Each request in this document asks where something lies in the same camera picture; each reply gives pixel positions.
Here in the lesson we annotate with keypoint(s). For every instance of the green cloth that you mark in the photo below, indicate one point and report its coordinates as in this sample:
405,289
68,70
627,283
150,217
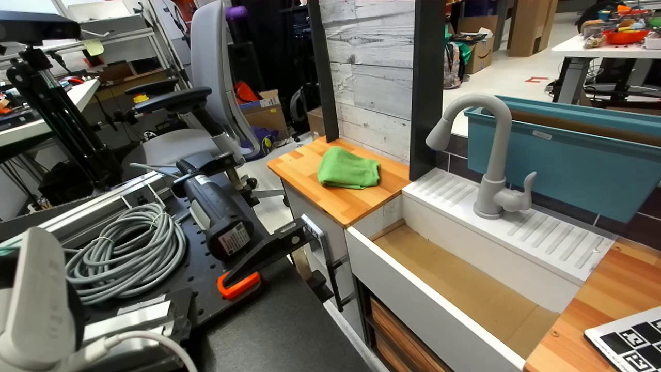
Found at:
347,169

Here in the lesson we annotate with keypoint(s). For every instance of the open cardboard box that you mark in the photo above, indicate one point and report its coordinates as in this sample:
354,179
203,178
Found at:
266,116

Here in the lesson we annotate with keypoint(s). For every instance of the black clamp with orange trigger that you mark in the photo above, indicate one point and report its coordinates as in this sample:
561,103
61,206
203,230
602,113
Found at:
217,217

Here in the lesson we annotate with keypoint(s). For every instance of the toy kitchen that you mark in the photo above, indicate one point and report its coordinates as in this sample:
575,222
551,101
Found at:
372,62

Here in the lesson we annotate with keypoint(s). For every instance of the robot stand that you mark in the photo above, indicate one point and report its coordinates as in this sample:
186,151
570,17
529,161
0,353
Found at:
289,336

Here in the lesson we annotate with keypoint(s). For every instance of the grey tap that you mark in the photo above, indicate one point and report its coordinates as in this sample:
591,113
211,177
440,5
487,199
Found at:
497,155

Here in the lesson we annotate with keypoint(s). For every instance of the white sink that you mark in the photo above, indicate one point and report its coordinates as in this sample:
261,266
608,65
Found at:
465,289

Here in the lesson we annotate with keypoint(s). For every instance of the wooden drawer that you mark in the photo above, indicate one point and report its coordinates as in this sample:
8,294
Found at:
403,341

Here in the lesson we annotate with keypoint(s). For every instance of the patterned backpack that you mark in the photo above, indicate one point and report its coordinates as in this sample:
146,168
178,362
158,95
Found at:
452,64

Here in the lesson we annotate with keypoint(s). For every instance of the grey office chair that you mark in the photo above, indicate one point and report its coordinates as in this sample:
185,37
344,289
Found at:
209,57

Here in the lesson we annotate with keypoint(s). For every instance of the grey tap lever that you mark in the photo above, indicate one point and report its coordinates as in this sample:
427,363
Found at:
525,190

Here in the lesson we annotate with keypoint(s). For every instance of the cardboard box with tape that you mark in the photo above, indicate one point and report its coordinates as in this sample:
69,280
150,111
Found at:
480,49

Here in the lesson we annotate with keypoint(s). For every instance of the teal plastic bin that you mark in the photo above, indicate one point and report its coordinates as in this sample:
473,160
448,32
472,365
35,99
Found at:
568,165

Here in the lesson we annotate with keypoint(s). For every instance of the metal shelf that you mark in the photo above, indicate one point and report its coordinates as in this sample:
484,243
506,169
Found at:
124,39

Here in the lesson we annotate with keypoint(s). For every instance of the tall cardboard box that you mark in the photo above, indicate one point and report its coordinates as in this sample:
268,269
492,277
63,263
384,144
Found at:
532,26

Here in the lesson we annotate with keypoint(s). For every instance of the white desk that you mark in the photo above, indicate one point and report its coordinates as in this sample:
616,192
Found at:
77,98

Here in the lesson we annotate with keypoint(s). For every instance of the yellow sticky note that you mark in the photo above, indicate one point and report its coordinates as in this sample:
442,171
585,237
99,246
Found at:
94,47

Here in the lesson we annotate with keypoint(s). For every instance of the white table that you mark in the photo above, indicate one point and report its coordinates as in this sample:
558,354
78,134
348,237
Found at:
583,49

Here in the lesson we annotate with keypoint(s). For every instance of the orange bowl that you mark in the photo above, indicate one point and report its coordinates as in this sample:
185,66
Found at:
625,36

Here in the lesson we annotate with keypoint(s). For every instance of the white board with black markers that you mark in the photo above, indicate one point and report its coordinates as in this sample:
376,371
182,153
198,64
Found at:
627,341

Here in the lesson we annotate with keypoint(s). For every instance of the camera on tripod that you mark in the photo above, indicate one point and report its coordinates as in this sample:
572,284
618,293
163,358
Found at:
57,113

